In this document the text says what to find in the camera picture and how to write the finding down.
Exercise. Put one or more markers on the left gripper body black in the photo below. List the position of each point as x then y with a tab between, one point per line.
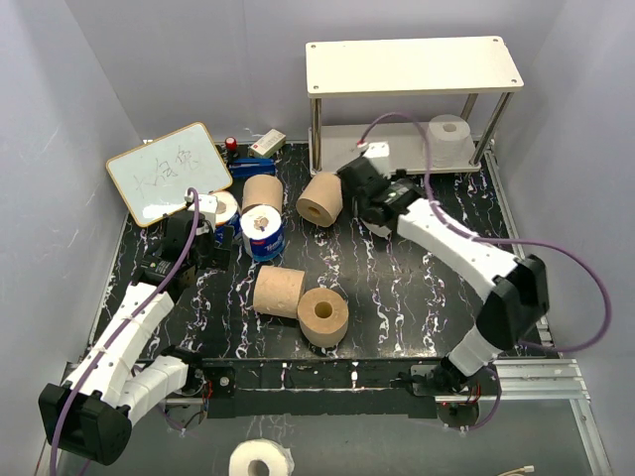
204	254

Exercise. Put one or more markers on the blue stapler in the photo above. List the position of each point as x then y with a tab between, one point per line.
249	167

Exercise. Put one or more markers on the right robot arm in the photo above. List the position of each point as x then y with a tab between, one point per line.
513	291

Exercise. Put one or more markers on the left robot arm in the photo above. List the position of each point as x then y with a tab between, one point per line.
93	411

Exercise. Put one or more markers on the light blue roll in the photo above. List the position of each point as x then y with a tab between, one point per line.
227	215

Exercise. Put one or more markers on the brown roll back centre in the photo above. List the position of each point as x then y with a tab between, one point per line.
321	201

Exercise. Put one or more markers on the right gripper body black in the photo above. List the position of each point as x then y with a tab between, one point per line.
360	208

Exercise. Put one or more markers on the white green small box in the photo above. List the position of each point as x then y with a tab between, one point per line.
267	145

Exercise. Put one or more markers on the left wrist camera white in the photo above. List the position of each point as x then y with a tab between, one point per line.
207	207

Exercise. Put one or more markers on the plain white paper roll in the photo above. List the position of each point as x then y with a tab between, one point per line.
450	141

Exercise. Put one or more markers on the white patterned paper roll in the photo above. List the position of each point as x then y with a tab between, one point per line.
382	231

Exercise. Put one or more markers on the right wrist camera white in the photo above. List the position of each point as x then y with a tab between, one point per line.
378	154

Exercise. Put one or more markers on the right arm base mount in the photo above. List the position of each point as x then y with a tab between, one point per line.
423	380

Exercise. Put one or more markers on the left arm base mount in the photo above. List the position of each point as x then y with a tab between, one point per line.
202	379

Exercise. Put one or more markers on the aluminium rail frame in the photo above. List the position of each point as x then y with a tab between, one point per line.
270	382

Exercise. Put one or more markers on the blue Tempo roll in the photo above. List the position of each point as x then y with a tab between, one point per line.
262	233

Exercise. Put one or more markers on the brown roll back left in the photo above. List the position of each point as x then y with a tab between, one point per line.
262	190

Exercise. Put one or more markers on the white roll on floor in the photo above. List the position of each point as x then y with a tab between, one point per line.
247	455

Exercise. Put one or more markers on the red emergency stop button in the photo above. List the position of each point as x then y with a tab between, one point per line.
231	145

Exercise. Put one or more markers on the white two-tier shelf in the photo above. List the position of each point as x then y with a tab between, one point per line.
470	77

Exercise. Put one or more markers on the small whiteboard wooden frame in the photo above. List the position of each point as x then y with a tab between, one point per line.
154	178

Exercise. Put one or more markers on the brown roll front upright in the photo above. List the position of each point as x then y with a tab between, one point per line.
323	317

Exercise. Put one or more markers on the brown roll front lying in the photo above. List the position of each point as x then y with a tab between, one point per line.
278	291

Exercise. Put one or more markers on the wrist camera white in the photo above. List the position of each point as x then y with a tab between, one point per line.
378	154
207	207

